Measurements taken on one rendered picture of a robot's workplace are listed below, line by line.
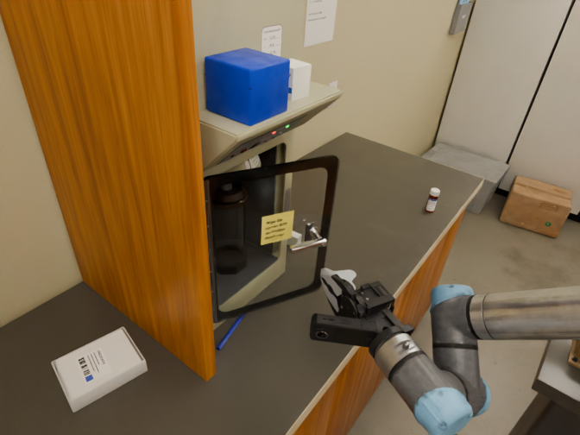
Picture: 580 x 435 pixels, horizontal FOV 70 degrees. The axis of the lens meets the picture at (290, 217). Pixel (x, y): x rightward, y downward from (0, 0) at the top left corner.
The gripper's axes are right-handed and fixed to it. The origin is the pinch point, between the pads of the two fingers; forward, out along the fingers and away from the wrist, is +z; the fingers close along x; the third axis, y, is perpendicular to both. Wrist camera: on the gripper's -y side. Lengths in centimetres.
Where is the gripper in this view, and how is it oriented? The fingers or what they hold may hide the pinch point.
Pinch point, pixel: (321, 274)
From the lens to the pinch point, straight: 85.1
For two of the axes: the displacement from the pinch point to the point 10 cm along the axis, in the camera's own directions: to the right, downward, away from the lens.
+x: 0.7, -8.2, -5.7
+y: 9.0, -2.1, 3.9
